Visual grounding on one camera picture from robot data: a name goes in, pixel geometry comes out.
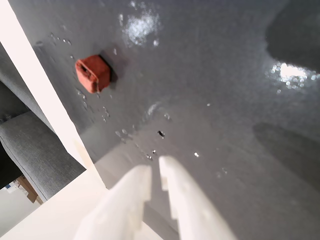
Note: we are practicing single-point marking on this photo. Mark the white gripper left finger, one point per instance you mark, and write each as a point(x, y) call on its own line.
point(120, 205)

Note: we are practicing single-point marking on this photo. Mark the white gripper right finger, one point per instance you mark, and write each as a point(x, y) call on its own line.
point(190, 207)

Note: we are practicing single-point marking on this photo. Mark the red cube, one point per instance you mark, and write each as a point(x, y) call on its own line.
point(93, 72)

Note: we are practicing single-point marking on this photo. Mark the brown cardboard box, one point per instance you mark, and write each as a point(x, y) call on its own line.
point(30, 190)

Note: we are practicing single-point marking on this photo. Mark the grey fabric sofa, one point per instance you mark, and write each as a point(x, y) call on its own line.
point(27, 142)

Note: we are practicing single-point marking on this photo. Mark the black glossy mat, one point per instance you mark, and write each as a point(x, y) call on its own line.
point(200, 87)

